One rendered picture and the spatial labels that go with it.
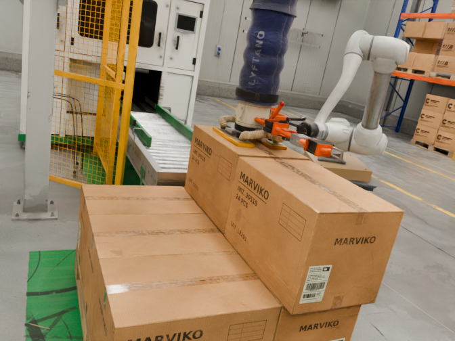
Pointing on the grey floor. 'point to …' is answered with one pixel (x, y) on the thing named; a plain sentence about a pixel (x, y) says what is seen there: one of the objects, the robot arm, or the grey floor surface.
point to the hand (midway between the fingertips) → (277, 128)
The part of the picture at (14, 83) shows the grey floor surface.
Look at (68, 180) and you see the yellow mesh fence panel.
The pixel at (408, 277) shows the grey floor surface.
